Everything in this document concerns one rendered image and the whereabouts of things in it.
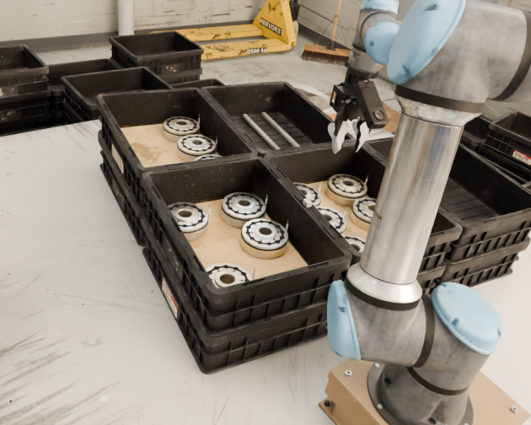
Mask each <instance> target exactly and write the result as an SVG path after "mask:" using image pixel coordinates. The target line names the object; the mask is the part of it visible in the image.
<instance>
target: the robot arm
mask: <svg viewBox="0 0 531 425"><path fill-rule="evenodd" d="M398 6H399V2H398V0H363V1H362V6H361V7H360V13H359V17H358V21H357V27H356V31H355V34H354V39H353V42H352V47H351V53H350V56H349V60H346V63H345V67H347V71H346V78H345V82H344V83H340V84H334V87H333V90H332V95H331V98H330V106H331V107H332V108H333V110H334V111H335V112H336V113H337V114H336V117H335V123H330V124H329V125H328V132H329V134H330V136H331V138H332V149H333V152H334V153H338V152H339V151H340V150H341V144H342V143H343V142H344V136H345V135H346V133H347V132H348V131H349V129H350V125H349V124H348V122H347V120H349V121H353V120H356V119H357V121H354V122H353V123H352V128H353V131H354V132H355V133H356V135H357V140H356V143H355V147H354V152H357V151H358V150H359V148H360V147H361V146H362V145H363V143H364V142H365V140H366V139H367V136H368V134H370V131H371V130H372V129H381V128H384V127H385V126H386V125H387V124H388V123H389V118H388V117H387V114H386V112H385V109H384V106H383V103H382V101H381V99H380V97H379V94H378V91H377V89H376V86H375V84H374V81H370V79H374V78H377V77H378V74H379V70H380V69H381V68H382V66H383V65H384V66H387V74H388V78H389V80H390V81H392V82H393V83H395V84H397V85H396V88H395V91H394V97H395V98H396V100H397V102H398V103H399V105H400V108H401V112H400V118H399V121H398V125H397V128H396V131H395V134H394V140H393V143H392V147H391V149H390V153H389V158H388V162H387V165H386V168H385V171H384V175H383V180H382V184H381V186H380V190H379V194H378V199H377V202H376V205H375V208H374V211H373V217H372V220H371V223H370V227H369V230H368V233H367V239H366V242H365V245H364V249H363V252H362V258H361V260H360V262H358V263H357V264H354V265H352V266H350V267H349V268H348V270H347V273H346V278H345V281H344V282H342V281H341V280H338V281H333V282H332V283H331V286H330V291H329V295H328V304H327V328H328V336H329V341H330V346H331V348H332V350H333V352H334V353H335V354H336V355H338V356H340V357H343V358H352V359H356V360H357V361H359V362H360V361H361V360H363V361H369V362H376V363H386V364H385V366H384V367H383V370H382V372H381V374H380V376H379V379H378V388H379V392H380V395H381V397H382V399H383V402H384V404H385V405H386V407H387V408H388V409H389V410H390V412H391V413H392V414H393V415H394V416H395V417H396V418H397V419H399V420H400V421H401V422H402V423H404V424H405V425H458V424H459V422H460V421H461V420H462V418H463V416H464V414H465V410H466V405H467V397H468V389H469V386H470V385H471V383H472V382H473V380H474V379H475V377H476V375H477V374H478V373H479V372H480V370H481V368H482V367H483V365H484V364H485V362H486V360H487V359H488V357H489V356H490V355H491V354H492V353H493V352H494V351H495V350H496V344H497V343H498V342H499V340H500V338H501V336H502V320H501V318H500V316H499V314H498V313H497V311H496V309H495V308H494V307H493V305H492V304H491V303H490V302H489V301H488V300H487V299H485V298H484V297H482V295H481V294H479V293H477V292H476V291H475V290H473V289H472V288H469V287H466V286H464V285H462V284H459V283H456V282H445V283H442V284H441V285H439V286H437V287H436V288H434V289H433V291H432V294H425V293H422V289H421V286H420V284H419V283H418V282H417V280H416V276H417V273H418V271H419V267H420V264H421V260H422V257H423V255H424V252H425V248H426V244H427V241H428V239H429V236H430V233H431V230H432V225H433V223H434V220H435V217H436V215H437V210H438V207H439V204H440V201H441V199H442V195H443V191H444V188H445V185H446V183H447V180H448V175H449V172H450V170H451V167H452V164H453V159H454V156H455V154H456V151H457V148H458V145H459V140H460V138H461V135H462V132H463V129H464V125H465V124H466V123H467V122H468V121H471V120H473V119H474V118H476V117H477V116H479V115H480V114H481V111H482V109H483V106H484V103H485V100H494V101H501V102H507V103H523V102H529V101H531V11H529V10H522V9H518V8H510V7H506V6H502V5H497V4H494V3H486V2H481V1H478V0H417V1H416V2H415V3H414V5H413V6H412V7H411V8H410V10H409V12H408V13H407V15H406V16H405V18H404V19H403V21H402V22H400V21H396V20H395V16H396V15H397V9H398ZM339 86H343V87H339ZM334 91H335V92H336V95H335V101H334V102H333V101H332V99H333V95H334Z"/></svg>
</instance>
